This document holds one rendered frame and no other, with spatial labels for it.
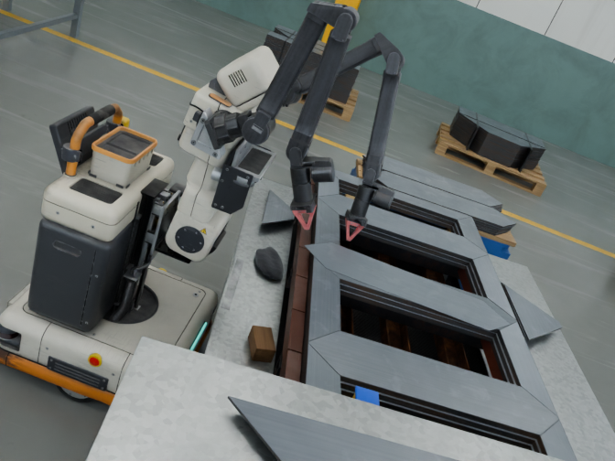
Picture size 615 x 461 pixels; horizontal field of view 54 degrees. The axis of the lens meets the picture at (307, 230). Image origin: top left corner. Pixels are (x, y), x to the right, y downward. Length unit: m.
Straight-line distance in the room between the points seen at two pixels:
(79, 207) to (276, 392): 1.07
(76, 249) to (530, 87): 7.87
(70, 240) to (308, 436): 1.24
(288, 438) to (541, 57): 8.42
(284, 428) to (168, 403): 0.20
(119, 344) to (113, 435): 1.29
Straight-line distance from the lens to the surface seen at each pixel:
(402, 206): 2.66
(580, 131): 9.57
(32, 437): 2.35
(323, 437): 1.09
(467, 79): 9.12
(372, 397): 1.50
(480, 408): 1.71
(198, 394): 1.10
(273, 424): 1.07
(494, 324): 2.10
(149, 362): 1.13
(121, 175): 2.09
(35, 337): 2.33
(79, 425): 2.39
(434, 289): 2.10
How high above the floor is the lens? 1.83
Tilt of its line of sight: 28 degrees down
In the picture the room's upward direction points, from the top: 22 degrees clockwise
